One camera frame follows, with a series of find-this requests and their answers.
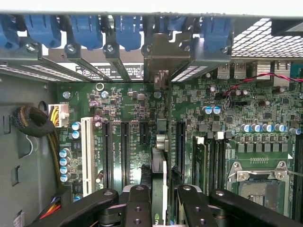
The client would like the white power connector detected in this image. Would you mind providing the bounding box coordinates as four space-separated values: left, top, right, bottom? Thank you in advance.
48 103 70 129

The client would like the grey metal PC case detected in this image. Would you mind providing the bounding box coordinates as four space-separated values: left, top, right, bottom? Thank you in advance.
0 9 303 227

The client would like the short black expansion slot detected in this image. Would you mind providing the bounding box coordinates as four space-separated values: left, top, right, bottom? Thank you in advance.
139 122 150 146

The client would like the red black twisted wire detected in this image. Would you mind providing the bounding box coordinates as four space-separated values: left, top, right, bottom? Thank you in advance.
223 72 303 97

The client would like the green motherboard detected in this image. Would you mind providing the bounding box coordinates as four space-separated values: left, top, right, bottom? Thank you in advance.
56 61 303 219

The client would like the white expansion slot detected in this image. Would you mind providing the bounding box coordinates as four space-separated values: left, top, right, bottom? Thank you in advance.
80 117 96 191

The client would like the metal CPU socket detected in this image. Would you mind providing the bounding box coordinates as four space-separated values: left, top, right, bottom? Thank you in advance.
227 160 293 218

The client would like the blue card retention clip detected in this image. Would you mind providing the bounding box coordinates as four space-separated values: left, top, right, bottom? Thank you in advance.
114 15 143 52
69 14 104 51
0 14 20 51
203 16 234 54
23 14 62 49

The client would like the red yellow black wire bundle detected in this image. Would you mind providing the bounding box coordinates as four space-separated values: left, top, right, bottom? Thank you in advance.
39 195 62 220

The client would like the metal slot cover plate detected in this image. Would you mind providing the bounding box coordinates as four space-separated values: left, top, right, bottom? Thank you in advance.
63 42 112 82
170 36 234 82
103 42 132 82
0 37 92 82

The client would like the long black expansion slot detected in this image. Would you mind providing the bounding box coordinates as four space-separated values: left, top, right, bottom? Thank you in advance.
176 120 187 178
102 120 113 190
121 121 131 187

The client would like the black sleeved cable bundle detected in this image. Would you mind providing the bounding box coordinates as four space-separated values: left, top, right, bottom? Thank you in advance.
11 105 62 190

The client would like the white printed label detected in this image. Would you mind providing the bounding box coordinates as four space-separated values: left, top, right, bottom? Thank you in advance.
75 64 144 81

